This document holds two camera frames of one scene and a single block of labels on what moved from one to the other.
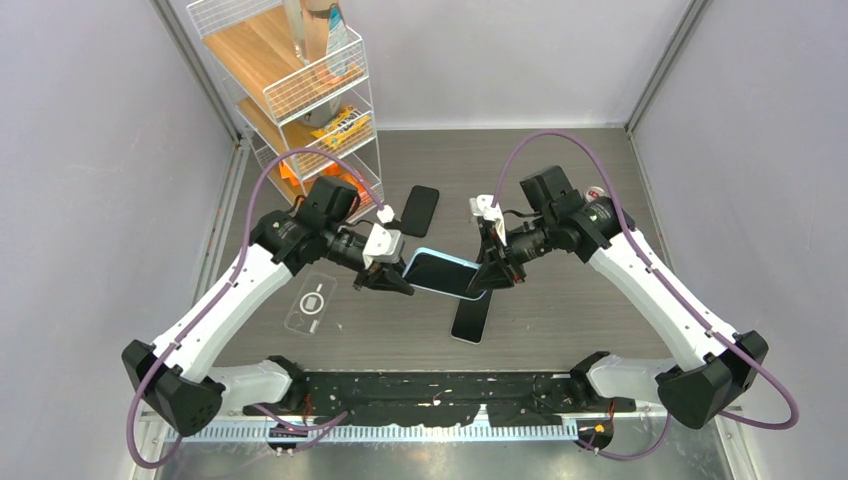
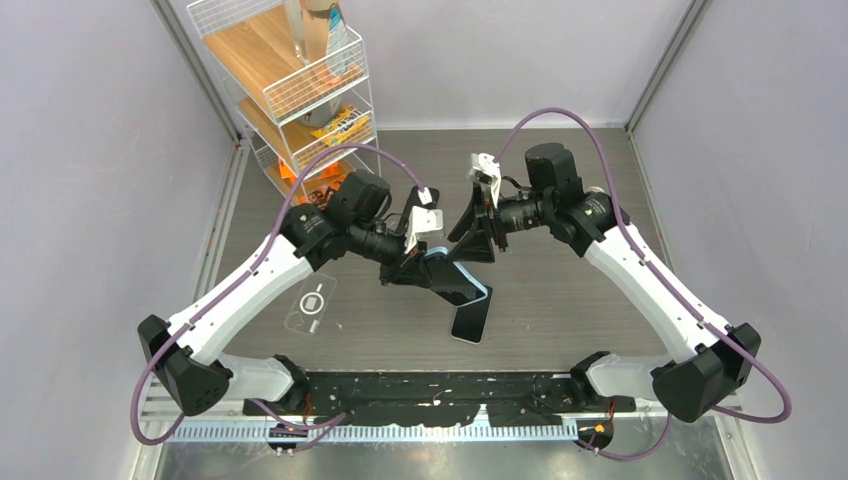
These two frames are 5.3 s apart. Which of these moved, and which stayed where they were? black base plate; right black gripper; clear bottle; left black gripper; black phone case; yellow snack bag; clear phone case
Moved: right black gripper; left black gripper
Stayed: black phone case; clear phone case; yellow snack bag; clear bottle; black base plate
